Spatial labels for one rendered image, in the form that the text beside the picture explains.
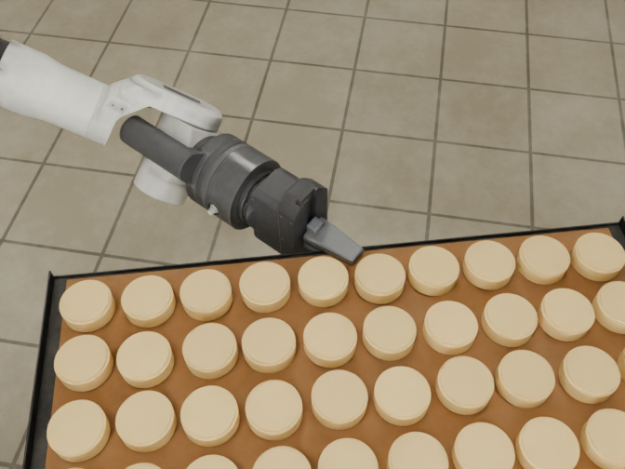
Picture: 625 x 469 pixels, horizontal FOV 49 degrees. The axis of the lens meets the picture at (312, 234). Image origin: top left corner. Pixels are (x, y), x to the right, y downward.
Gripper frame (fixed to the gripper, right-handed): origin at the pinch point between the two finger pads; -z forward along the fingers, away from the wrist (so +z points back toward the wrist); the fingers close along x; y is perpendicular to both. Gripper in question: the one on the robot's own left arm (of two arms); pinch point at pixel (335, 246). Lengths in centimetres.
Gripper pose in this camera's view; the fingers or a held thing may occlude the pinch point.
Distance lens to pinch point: 72.0
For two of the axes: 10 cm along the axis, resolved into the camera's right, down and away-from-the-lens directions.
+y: 6.2, -6.3, 4.6
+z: -7.8, -5.0, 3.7
